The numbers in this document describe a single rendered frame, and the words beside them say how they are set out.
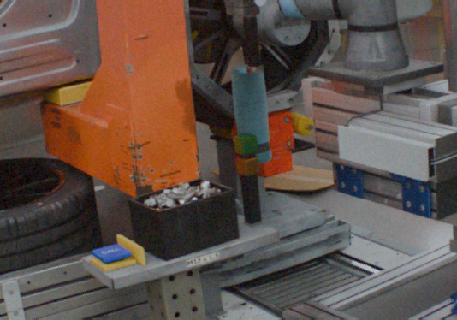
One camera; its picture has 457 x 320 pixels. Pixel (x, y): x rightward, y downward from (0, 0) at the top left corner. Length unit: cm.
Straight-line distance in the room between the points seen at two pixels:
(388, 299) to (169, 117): 70
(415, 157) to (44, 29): 126
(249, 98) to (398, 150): 84
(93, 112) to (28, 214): 34
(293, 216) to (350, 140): 108
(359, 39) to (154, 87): 50
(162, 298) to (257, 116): 67
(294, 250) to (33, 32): 104
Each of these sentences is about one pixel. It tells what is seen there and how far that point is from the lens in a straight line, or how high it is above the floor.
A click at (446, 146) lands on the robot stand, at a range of 188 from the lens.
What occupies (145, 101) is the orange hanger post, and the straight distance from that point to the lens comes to 231.
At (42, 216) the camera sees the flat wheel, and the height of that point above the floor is 49.
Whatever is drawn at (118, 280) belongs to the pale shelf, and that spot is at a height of 44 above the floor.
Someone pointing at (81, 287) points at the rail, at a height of 32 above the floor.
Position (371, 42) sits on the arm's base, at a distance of 211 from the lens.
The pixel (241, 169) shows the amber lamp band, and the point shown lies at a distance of 230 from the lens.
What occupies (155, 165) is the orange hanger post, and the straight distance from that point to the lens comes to 235.
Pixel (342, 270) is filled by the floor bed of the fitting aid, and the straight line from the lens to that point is 306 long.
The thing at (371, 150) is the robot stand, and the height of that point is 70.
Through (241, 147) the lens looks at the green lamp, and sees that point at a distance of 228.
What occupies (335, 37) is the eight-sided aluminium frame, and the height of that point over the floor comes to 76.
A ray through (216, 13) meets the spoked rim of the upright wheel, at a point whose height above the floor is 88.
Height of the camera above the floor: 122
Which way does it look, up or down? 15 degrees down
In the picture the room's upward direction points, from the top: 6 degrees counter-clockwise
